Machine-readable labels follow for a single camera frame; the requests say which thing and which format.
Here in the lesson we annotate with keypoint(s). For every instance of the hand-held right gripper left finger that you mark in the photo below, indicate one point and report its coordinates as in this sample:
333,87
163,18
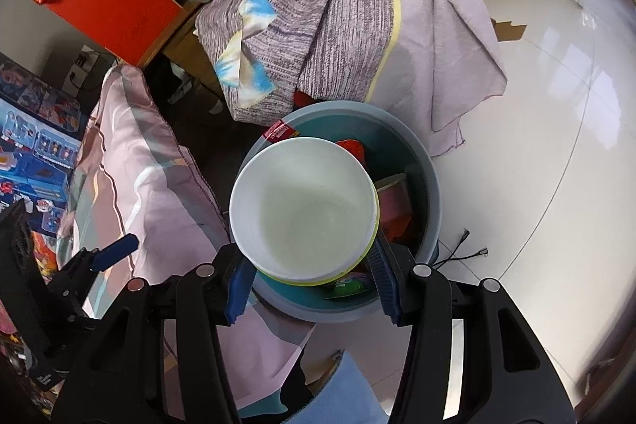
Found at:
238,290

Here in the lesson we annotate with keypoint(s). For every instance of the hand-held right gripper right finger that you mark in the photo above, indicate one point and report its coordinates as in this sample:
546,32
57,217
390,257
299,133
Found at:
385,280

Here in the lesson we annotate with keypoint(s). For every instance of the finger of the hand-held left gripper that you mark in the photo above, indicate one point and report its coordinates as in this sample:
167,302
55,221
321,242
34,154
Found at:
119,247

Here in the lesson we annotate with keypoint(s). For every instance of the lime green jar lid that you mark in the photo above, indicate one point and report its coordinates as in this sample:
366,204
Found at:
348,289

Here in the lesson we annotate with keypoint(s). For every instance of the pink paper cup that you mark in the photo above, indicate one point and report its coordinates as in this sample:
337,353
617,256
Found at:
395,200

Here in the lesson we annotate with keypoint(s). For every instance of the white jar with green label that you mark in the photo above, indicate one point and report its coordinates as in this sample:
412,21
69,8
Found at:
303,205

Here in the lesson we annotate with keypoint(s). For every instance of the teal plastic bin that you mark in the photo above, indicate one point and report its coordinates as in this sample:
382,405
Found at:
397,146

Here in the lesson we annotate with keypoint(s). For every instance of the red plastic bag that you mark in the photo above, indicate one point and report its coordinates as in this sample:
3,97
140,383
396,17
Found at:
353,148

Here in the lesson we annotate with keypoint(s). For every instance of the pink grey checked cloth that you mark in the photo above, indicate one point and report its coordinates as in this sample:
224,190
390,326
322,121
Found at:
129,146

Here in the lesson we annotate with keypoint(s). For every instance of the light blue cloth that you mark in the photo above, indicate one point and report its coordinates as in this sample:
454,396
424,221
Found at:
343,389

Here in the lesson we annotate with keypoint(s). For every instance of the blue robot toy box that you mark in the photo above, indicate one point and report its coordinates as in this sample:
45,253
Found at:
35,146

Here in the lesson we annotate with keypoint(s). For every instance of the small white object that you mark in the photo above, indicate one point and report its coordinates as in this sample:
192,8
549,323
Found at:
216,106

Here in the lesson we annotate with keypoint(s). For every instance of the white power strip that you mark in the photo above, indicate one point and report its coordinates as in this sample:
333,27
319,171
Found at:
82,64

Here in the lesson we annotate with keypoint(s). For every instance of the red round object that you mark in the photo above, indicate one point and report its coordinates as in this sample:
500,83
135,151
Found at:
303,97

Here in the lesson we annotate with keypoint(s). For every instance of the brown wooden cabinet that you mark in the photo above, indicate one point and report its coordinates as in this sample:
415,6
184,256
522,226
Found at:
189,41

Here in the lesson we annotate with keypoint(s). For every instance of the grey floral blanket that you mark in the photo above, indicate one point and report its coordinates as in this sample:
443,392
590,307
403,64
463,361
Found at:
348,6

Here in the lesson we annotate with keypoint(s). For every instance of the cardboard scrap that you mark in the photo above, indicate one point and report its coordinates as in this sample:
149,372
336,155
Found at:
509,31

